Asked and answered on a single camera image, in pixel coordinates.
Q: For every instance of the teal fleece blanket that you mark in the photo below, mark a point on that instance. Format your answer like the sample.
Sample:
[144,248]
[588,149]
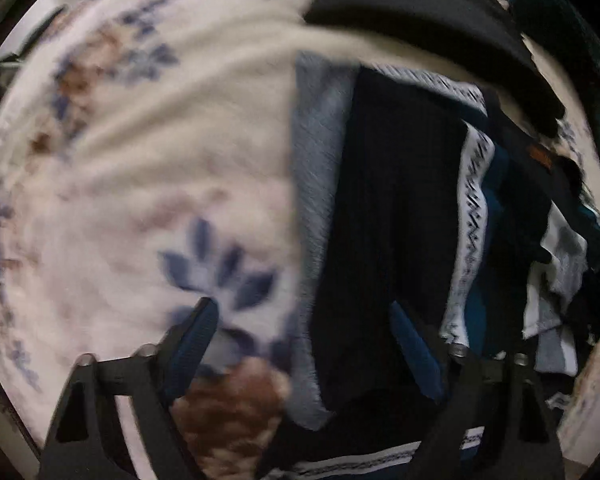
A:
[555,15]

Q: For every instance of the black cloth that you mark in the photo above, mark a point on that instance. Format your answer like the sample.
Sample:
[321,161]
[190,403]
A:
[420,15]

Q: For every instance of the navy grey striped towel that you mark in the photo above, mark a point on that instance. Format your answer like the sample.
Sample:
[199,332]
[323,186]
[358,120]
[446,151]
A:
[390,210]

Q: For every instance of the white grey cloth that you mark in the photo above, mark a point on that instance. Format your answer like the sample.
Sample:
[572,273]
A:
[555,285]

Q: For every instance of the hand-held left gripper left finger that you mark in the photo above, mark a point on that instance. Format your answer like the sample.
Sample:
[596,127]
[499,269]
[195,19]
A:
[192,345]

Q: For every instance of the floral bed blanket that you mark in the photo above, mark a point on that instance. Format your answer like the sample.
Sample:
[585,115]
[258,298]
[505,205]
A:
[130,185]

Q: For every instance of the dark garment with orange tag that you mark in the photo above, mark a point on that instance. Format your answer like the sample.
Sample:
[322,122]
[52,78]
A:
[522,185]

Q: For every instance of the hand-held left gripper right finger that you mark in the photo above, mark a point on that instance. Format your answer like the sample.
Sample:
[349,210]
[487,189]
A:
[416,352]

